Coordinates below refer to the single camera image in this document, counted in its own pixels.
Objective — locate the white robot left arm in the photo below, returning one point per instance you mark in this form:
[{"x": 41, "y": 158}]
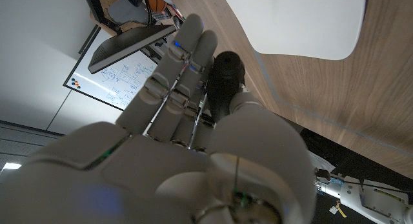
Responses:
[{"x": 371, "y": 198}]

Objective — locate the whiteboard with blue drawings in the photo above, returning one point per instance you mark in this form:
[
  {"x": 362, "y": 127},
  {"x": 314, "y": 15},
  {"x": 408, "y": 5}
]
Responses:
[{"x": 119, "y": 78}]

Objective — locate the small orange basketball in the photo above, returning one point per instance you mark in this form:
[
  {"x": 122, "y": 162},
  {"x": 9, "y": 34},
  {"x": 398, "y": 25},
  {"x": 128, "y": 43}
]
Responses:
[{"x": 156, "y": 1}]

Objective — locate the black rubber air blower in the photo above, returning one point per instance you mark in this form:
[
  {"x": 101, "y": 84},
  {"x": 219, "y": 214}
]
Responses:
[{"x": 226, "y": 78}]

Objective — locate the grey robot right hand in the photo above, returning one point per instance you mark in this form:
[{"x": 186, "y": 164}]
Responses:
[{"x": 155, "y": 172}]

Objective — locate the white square plate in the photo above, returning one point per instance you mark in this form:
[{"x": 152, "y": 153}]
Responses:
[{"x": 300, "y": 24}]

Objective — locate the black computer monitor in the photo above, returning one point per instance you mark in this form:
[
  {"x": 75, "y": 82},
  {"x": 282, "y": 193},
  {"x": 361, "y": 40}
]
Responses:
[{"x": 126, "y": 46}]

